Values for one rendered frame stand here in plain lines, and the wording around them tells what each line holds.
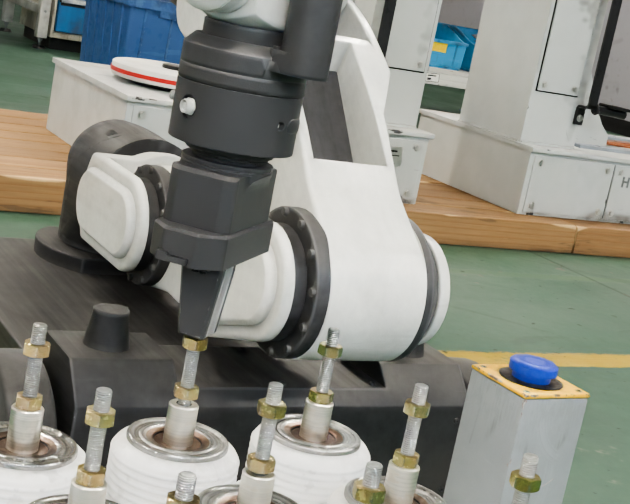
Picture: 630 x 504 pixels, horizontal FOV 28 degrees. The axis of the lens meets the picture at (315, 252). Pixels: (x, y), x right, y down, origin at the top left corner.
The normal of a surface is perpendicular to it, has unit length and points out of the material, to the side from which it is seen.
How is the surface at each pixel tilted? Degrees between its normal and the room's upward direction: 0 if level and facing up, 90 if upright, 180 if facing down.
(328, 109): 51
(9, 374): 18
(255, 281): 90
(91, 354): 0
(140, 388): 45
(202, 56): 90
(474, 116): 90
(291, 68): 90
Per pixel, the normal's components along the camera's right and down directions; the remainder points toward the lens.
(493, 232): 0.47, 0.28
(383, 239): 0.43, -0.60
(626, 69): -0.87, -0.06
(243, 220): 0.93, 0.25
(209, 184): -0.32, 0.15
